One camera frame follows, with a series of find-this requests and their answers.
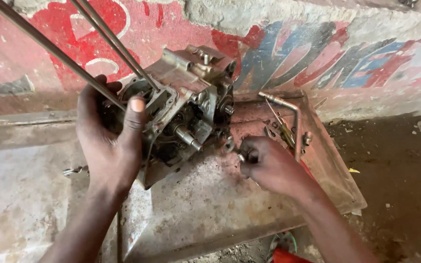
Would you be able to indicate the person's left hand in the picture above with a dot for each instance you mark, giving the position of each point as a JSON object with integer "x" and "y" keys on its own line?
{"x": 104, "y": 153}

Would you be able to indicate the person's right hand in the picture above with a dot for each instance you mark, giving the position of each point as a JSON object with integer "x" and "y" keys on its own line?
{"x": 276, "y": 168}

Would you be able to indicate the person's right fingers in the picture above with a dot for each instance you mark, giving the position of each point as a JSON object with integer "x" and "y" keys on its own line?
{"x": 252, "y": 160}

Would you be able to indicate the small metal bolt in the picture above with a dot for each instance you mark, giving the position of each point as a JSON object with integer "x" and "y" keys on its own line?
{"x": 229, "y": 145}

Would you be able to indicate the grimy metal engine crankcase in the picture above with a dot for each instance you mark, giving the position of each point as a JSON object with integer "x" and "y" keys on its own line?
{"x": 185, "y": 109}

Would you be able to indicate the bent steel socket wrench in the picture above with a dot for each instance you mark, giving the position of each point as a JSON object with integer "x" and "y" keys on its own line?
{"x": 298, "y": 124}

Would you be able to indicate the small steel socket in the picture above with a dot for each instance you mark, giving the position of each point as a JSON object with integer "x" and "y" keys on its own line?
{"x": 307, "y": 138}

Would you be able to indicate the rusty metal tray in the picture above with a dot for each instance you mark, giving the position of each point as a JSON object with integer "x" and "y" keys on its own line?
{"x": 203, "y": 204}

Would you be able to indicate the yellow paper scrap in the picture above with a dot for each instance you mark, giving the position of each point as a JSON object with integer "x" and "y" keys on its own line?
{"x": 353, "y": 170}

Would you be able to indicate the red plastic object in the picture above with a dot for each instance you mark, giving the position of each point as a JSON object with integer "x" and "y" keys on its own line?
{"x": 287, "y": 256}

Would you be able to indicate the loose steel bolt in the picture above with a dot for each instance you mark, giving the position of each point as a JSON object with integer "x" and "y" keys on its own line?
{"x": 76, "y": 171}

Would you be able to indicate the long steel stud rod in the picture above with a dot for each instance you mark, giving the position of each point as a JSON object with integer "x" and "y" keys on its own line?
{"x": 49, "y": 46}
{"x": 121, "y": 40}
{"x": 113, "y": 44}

